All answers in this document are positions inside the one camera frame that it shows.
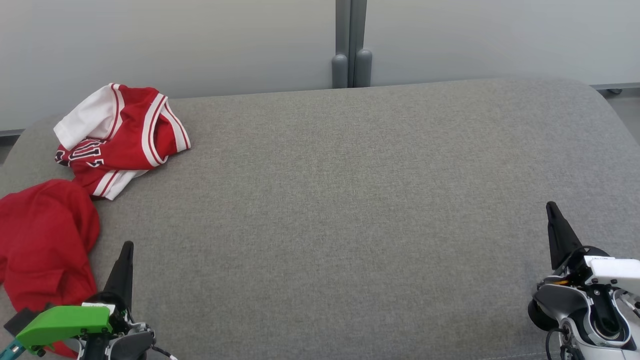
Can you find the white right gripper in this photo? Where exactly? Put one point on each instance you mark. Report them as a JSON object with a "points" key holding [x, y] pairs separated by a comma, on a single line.
{"points": [[615, 272]]}

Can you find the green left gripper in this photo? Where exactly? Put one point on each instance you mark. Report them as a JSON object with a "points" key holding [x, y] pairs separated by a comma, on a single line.
{"points": [[65, 322]]}

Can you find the red shorts with white trim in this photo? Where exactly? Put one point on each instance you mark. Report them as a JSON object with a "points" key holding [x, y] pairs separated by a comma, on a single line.
{"points": [[45, 240]]}

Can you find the red white basketball jersey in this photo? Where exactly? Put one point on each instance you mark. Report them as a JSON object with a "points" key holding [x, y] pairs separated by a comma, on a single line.
{"points": [[130, 125]]}

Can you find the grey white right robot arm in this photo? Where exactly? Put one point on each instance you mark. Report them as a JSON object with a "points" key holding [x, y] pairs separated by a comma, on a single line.
{"points": [[555, 300]]}

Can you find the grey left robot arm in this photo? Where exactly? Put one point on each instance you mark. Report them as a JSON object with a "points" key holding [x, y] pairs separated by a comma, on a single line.
{"points": [[130, 345]]}

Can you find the small grey caster wheel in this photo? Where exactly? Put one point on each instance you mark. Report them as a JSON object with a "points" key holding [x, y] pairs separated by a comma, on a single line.
{"points": [[613, 91]]}

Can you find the grey partition base rail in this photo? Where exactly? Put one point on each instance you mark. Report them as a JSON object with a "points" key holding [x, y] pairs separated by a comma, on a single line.
{"points": [[10, 133], [617, 85]]}

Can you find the grey partition post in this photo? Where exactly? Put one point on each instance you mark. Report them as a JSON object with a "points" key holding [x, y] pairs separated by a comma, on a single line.
{"points": [[361, 30], [341, 30]]}

